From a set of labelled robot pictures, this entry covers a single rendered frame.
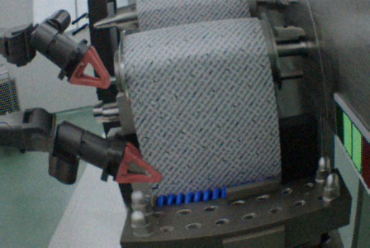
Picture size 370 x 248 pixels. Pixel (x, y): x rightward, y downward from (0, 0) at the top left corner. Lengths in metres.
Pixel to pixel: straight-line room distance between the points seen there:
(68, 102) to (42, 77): 0.57
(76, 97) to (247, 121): 5.94
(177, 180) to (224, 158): 0.09
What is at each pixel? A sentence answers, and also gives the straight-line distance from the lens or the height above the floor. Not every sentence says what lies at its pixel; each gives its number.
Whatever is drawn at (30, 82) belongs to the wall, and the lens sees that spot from 7.02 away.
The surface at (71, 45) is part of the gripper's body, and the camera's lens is 0.97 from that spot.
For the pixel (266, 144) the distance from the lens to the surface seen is 0.96.
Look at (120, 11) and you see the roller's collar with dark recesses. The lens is 1.22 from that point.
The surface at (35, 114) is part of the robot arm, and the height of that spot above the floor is 1.22.
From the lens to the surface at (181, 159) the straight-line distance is 0.96.
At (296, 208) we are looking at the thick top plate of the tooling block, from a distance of 0.84.
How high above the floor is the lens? 1.40
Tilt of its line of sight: 14 degrees down
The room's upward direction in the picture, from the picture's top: 10 degrees counter-clockwise
